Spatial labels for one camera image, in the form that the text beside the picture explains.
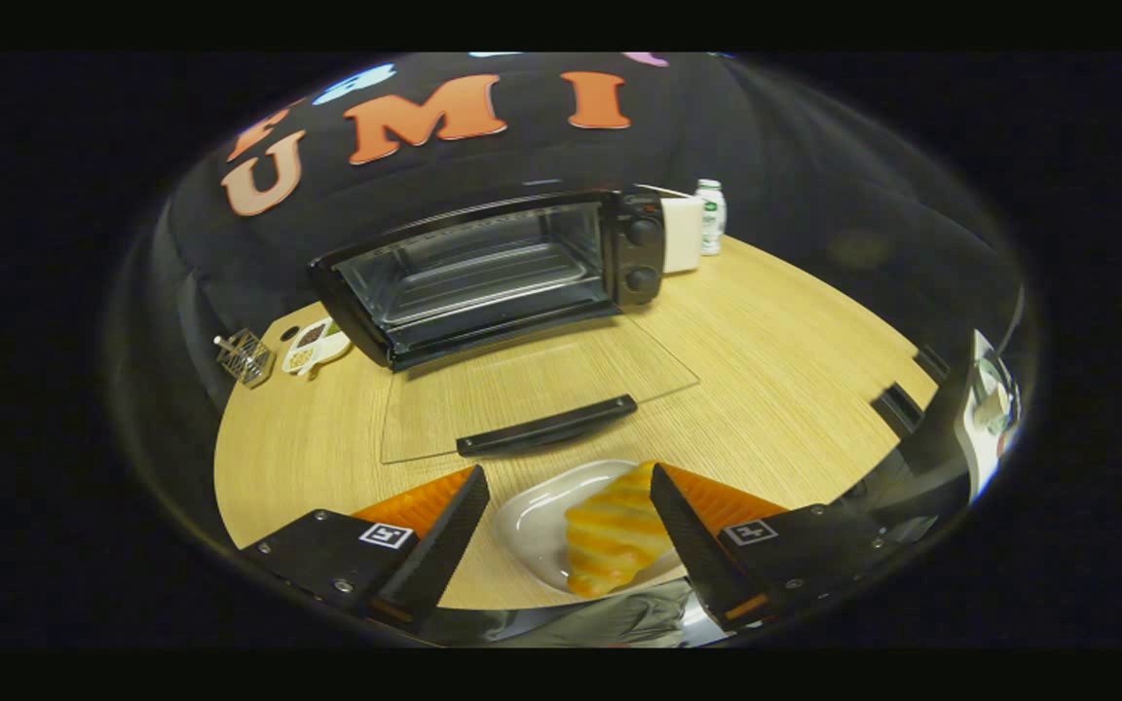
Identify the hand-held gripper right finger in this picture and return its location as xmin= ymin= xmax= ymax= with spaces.
xmin=649 ymin=462 xmax=913 ymax=632

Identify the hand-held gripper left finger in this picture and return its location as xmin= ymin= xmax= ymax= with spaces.
xmin=240 ymin=464 xmax=492 ymax=636

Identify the golden croissant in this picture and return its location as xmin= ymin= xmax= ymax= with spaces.
xmin=564 ymin=461 xmax=679 ymax=598

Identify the black toaster oven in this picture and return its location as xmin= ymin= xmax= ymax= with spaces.
xmin=308 ymin=187 xmax=700 ymax=465

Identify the white plate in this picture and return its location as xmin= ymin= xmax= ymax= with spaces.
xmin=493 ymin=459 xmax=689 ymax=595

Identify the person's grey clothing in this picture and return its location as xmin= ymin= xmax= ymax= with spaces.
xmin=425 ymin=582 xmax=728 ymax=648

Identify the white divided snack dish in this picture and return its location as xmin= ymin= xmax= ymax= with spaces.
xmin=280 ymin=316 xmax=353 ymax=379

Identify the white boxy appliance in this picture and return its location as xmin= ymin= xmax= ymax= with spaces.
xmin=660 ymin=185 xmax=704 ymax=275

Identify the small white bottle green label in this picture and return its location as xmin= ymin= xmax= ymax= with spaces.
xmin=695 ymin=179 xmax=728 ymax=256

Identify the wire mesh basket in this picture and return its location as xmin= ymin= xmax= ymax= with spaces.
xmin=214 ymin=328 xmax=276 ymax=388

